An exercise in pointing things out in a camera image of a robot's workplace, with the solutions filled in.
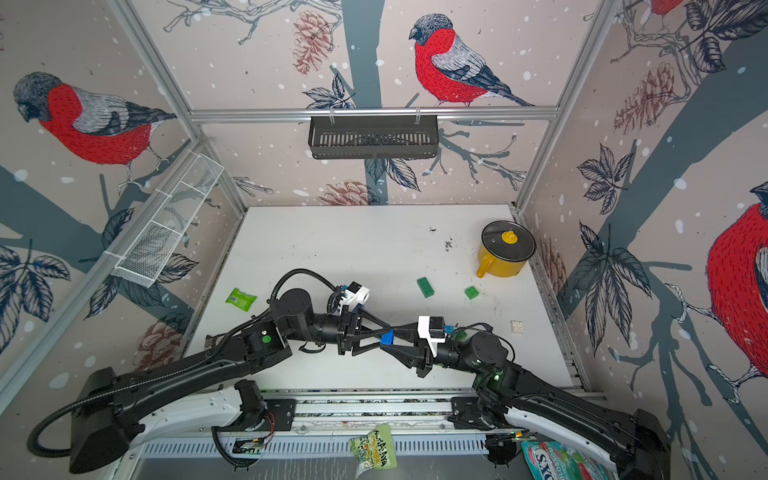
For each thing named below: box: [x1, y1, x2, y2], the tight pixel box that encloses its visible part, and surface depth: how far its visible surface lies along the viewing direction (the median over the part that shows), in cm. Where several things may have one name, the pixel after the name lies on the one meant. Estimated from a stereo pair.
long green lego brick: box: [417, 276, 435, 299], surface depth 99 cm
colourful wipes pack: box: [521, 440, 618, 480], surface depth 66 cm
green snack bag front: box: [350, 423, 398, 479], surface depth 70 cm
